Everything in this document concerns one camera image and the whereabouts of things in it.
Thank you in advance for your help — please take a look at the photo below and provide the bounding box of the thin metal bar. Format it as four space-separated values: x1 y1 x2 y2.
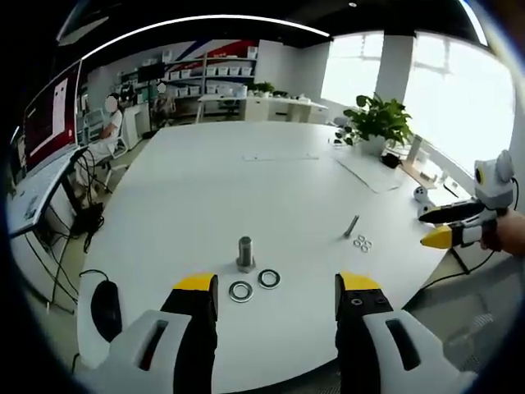
343 214 360 239

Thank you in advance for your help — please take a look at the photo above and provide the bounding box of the black computer mouse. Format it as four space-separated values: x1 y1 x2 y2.
90 280 124 344

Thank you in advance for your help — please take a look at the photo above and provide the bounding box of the computer monitor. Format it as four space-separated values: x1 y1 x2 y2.
21 60 84 176

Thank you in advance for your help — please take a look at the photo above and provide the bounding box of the white paper sheet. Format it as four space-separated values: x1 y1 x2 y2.
335 157 403 194

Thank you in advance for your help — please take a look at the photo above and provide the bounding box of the person's right hand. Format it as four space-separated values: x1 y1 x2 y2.
478 208 525 259

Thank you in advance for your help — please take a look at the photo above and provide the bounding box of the white side desk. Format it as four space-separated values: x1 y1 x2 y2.
7 147 88 240

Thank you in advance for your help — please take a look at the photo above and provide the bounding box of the black mouse cable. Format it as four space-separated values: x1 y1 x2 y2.
77 268 108 284

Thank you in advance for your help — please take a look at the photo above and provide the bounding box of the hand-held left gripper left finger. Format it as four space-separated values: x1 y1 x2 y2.
88 273 221 394

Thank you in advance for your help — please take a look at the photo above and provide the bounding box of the white game controller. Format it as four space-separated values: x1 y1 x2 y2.
411 186 436 219

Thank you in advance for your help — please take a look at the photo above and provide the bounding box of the small green background plant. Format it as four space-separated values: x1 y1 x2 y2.
250 80 276 99

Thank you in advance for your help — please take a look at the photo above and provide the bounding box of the bundle of black cables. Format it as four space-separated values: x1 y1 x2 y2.
24 151 114 313

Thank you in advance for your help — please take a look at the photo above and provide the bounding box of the long white background table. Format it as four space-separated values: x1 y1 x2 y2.
197 93 330 124

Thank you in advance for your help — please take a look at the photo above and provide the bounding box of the white table cable cover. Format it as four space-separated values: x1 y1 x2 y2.
241 153 320 162

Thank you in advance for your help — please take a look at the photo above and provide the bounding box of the silver metal washer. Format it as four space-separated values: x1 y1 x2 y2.
257 268 282 290
229 281 256 305

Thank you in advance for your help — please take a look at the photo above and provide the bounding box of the wooden desk stand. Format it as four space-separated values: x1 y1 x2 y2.
399 134 438 190

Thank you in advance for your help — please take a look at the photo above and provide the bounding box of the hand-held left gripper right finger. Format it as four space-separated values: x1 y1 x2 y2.
334 270 481 394

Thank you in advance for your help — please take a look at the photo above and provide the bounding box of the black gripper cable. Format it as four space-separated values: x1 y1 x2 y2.
404 245 498 307

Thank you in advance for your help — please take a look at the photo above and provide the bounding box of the metal threaded stud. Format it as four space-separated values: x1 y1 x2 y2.
235 236 258 274

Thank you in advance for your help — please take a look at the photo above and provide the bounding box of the white storage shelving with bins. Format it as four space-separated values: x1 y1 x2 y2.
162 40 260 100

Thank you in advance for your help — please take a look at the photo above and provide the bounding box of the green potted plant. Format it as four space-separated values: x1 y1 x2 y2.
334 93 414 158

